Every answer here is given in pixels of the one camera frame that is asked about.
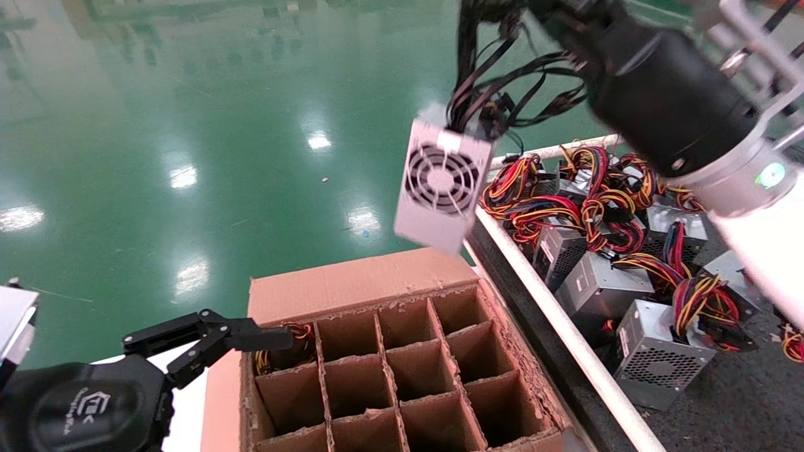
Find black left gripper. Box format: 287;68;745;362
0;355;175;452

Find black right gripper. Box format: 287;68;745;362
531;0;762;178

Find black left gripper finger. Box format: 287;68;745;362
122;309;295;390

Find power supply with black cables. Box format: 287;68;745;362
394;0;594;255

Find cardboard box with dividers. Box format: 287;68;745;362
200;247;582;452

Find silver power supply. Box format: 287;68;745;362
702;250;772;320
660;179;707;213

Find dark grey vented power supply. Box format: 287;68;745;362
510;195;591;293

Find grey flat power supply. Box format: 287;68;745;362
556;250;659;338

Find silver power supply mesh side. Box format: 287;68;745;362
612;276;758;412

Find boxed power supply coloured cables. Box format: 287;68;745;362
254;321;317;376

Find red yellow cable loop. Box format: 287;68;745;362
485;154;560;220

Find orange black cable bundle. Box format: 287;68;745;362
619;154;659;211

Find orange red cable bundle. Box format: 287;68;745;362
581;188;648;257

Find yellow red blue cable bundle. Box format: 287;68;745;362
612;221;692;299

